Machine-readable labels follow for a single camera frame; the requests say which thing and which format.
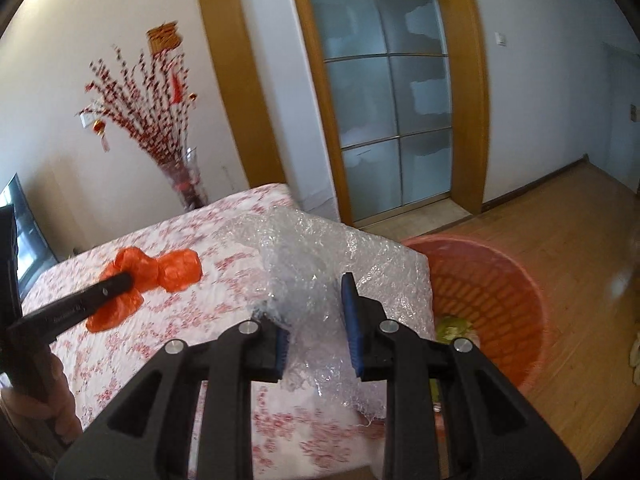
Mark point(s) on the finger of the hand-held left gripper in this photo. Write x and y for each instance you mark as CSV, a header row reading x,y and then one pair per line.
x,y
75,305

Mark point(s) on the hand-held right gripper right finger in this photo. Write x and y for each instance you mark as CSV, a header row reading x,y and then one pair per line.
x,y
349,320

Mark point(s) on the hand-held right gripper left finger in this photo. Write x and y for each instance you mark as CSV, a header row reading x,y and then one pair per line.
x,y
281,355

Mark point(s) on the bubble wrap sheet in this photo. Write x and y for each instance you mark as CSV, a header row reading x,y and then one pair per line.
x,y
320,270

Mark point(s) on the orange plastic bag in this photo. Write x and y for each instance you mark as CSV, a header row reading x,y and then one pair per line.
x,y
130,265
180,270

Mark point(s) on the light green plastic bag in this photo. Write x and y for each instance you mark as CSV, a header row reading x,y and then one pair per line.
x,y
452,332

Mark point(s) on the orange plastic basket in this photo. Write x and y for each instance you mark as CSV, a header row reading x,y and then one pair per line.
x,y
500,280

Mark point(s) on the person's left hand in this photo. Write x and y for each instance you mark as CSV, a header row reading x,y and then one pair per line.
x,y
65,400

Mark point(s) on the black television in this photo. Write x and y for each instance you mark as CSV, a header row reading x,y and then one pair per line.
x,y
30,240

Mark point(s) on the glass floor vase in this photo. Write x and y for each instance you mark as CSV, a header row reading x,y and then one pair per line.
x,y
187,185

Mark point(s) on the red lantern ornament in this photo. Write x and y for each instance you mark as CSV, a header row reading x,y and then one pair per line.
x,y
98,125

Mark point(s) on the red berry branches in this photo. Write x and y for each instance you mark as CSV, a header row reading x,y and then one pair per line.
x,y
150,125

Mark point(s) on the frosted glass sliding door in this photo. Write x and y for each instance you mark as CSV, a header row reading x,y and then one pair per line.
x,y
380,100

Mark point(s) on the red tassel hanging ornament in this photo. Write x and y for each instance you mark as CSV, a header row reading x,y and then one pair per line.
x,y
162,37

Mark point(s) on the white room door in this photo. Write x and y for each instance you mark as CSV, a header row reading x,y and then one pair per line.
x,y
622,110

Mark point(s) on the white wall switch plate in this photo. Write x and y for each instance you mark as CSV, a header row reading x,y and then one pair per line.
x,y
86,120

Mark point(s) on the wooden door frame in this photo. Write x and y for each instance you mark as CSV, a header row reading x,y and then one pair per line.
x,y
472,110

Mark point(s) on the wooden wall trim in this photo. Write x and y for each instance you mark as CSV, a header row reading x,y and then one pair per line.
x,y
235,85

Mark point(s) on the small white wall switch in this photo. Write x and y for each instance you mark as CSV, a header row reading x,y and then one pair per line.
x,y
500,38

